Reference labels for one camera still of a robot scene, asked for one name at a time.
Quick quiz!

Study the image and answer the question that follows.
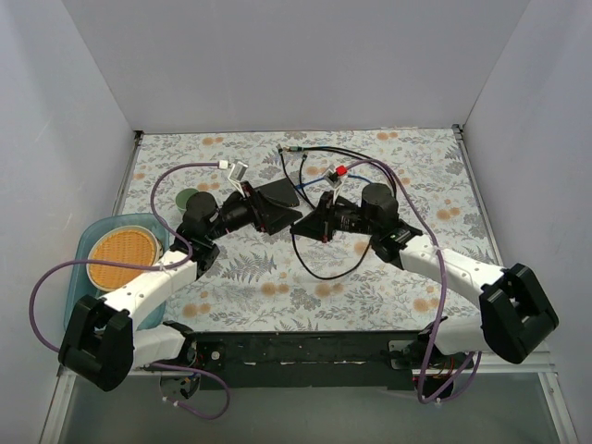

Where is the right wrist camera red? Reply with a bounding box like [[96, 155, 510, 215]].
[[324, 166, 348, 197]]

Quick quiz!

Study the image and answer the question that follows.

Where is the orange woven plate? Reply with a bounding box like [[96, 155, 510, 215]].
[[86, 226, 162, 292]]

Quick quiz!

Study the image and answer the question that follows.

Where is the teal plastic tray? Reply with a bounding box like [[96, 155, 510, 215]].
[[64, 213, 169, 324]]

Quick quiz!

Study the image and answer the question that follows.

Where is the floral table mat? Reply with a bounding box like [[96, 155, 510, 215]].
[[124, 129, 500, 331]]

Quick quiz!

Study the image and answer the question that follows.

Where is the green cup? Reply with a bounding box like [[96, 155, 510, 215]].
[[175, 188, 198, 215]]

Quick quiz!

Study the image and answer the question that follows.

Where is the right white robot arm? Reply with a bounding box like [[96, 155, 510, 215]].
[[290, 183, 559, 368]]

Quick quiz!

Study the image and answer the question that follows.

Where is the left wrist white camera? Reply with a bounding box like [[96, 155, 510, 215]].
[[228, 161, 249, 195]]

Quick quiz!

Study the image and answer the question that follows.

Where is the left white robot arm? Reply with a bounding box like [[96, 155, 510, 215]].
[[58, 179, 302, 391]]

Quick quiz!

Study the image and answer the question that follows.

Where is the black ethernet cable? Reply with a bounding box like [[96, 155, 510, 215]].
[[276, 150, 376, 280]]

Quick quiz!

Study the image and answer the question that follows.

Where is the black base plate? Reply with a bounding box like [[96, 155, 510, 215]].
[[142, 329, 480, 390]]

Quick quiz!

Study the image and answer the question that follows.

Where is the black network switch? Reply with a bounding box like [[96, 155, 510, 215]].
[[256, 178, 300, 208]]

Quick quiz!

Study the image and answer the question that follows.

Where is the blue ethernet cable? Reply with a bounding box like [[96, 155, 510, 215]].
[[295, 172, 371, 191]]

